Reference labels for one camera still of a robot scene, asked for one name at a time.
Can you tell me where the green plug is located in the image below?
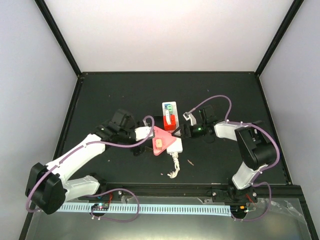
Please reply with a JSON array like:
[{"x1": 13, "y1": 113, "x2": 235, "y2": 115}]
[{"x1": 167, "y1": 104, "x2": 173, "y2": 112}]

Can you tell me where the pink triangular socket adapter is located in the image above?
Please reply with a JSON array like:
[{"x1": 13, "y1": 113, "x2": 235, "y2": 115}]
[{"x1": 152, "y1": 126, "x2": 177, "y2": 156}]

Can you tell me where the red plug adapter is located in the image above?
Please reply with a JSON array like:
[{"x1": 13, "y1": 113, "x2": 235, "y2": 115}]
[{"x1": 163, "y1": 114, "x2": 177, "y2": 132}]

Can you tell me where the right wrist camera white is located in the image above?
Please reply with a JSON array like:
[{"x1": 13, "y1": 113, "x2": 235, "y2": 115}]
[{"x1": 183, "y1": 112, "x2": 197, "y2": 126}]

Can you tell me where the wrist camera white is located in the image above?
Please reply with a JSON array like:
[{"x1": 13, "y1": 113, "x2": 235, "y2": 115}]
[
  {"x1": 134, "y1": 126, "x2": 155, "y2": 142},
  {"x1": 183, "y1": 112, "x2": 197, "y2": 126}
]

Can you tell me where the white braided cord with plug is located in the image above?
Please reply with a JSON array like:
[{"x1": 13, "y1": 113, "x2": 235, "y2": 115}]
[{"x1": 167, "y1": 152, "x2": 181, "y2": 180}]

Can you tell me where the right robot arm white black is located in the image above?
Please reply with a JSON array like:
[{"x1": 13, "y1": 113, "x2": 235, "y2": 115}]
[{"x1": 171, "y1": 105, "x2": 280, "y2": 202}]

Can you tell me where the white power strip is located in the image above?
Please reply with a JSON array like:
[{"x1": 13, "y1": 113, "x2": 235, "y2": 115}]
[{"x1": 162, "y1": 101, "x2": 183, "y2": 154}]

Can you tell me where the right controller board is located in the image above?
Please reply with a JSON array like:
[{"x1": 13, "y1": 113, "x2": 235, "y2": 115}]
[{"x1": 230, "y1": 205, "x2": 250, "y2": 214}]

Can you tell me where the light blue slotted cable duct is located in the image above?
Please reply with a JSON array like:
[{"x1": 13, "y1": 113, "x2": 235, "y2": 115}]
[{"x1": 57, "y1": 202, "x2": 231, "y2": 217}]

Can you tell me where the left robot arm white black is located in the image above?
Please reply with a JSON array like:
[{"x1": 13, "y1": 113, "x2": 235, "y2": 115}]
[{"x1": 25, "y1": 109, "x2": 155, "y2": 215}]

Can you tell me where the purple cable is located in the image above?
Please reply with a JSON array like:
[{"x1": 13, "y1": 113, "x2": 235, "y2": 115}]
[
  {"x1": 191, "y1": 94, "x2": 280, "y2": 223},
  {"x1": 26, "y1": 115, "x2": 156, "y2": 223}
]

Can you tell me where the left controller board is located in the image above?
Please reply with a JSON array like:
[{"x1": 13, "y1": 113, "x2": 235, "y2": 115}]
[{"x1": 91, "y1": 203, "x2": 110, "y2": 212}]

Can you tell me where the controller board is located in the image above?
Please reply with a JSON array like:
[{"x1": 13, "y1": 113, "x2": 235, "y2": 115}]
[
  {"x1": 230, "y1": 205, "x2": 250, "y2": 214},
  {"x1": 91, "y1": 203, "x2": 110, "y2": 212}
]

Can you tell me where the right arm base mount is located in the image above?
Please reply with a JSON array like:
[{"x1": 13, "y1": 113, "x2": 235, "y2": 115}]
[{"x1": 211, "y1": 185, "x2": 258, "y2": 204}]

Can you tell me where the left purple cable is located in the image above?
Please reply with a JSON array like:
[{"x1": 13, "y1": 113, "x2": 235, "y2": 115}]
[{"x1": 26, "y1": 115, "x2": 156, "y2": 223}]

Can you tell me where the white plug on strip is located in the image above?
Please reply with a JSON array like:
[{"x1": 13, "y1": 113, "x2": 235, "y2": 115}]
[{"x1": 165, "y1": 109, "x2": 172, "y2": 125}]

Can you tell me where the small pink plug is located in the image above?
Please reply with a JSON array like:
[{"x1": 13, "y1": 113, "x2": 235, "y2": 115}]
[{"x1": 155, "y1": 138, "x2": 163, "y2": 150}]

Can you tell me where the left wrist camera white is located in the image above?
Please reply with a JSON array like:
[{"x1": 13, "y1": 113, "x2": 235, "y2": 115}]
[{"x1": 134, "y1": 126, "x2": 155, "y2": 142}]

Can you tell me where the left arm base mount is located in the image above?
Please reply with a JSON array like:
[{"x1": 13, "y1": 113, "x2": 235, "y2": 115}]
[{"x1": 75, "y1": 188, "x2": 125, "y2": 199}]

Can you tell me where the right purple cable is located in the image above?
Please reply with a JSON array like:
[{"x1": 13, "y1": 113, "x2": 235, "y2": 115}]
[{"x1": 191, "y1": 94, "x2": 280, "y2": 223}]

